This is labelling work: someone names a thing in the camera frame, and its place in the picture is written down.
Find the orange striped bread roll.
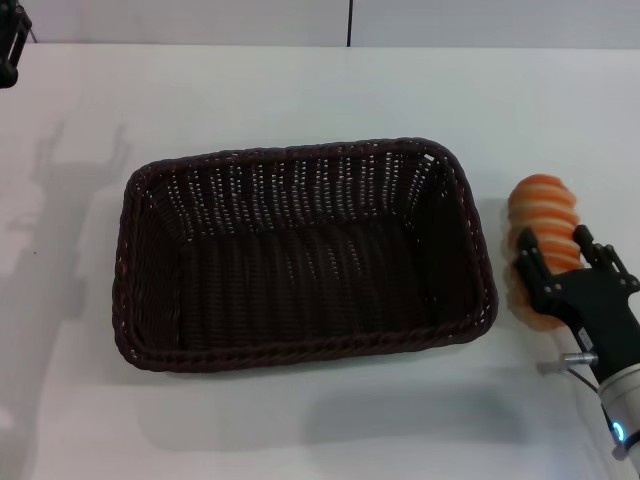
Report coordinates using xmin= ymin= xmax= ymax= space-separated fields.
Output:
xmin=504 ymin=173 xmax=584 ymax=331

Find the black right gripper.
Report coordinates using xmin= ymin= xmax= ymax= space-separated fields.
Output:
xmin=514 ymin=224 xmax=640 ymax=384

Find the dark brown woven basket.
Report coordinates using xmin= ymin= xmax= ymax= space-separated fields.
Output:
xmin=112 ymin=135 xmax=500 ymax=375

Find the thin cable with metal plug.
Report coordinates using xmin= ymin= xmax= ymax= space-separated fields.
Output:
xmin=562 ymin=351 xmax=626 ymax=454

